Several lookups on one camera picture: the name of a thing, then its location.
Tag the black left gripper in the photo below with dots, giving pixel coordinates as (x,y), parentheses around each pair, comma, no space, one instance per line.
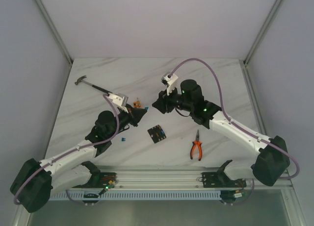
(132,115)

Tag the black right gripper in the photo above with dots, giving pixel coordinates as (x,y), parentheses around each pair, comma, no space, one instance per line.
(164,101)

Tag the black fuse box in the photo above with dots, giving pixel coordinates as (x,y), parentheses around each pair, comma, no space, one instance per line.
(156,133)

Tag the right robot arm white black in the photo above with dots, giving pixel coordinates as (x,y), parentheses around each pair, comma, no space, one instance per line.
(270,153)

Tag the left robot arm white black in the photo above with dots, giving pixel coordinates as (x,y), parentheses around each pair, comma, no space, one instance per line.
(37,181)

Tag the orange terminal block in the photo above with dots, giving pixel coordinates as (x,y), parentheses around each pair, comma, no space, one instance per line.
(137,103)

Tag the aluminium rail frame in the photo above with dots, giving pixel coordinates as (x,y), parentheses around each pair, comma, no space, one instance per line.
(157,177)

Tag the claw hammer black handle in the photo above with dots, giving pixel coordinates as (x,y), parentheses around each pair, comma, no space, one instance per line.
(82,80)

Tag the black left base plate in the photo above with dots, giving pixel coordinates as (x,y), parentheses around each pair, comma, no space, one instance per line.
(100,180)

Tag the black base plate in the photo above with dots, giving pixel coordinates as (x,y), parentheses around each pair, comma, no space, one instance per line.
(100,180)
(220,180)

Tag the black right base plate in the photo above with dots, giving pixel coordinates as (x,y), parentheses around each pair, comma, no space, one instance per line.
(220,180)

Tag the white slotted cable duct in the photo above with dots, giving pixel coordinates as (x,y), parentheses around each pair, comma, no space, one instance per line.
(159,195)

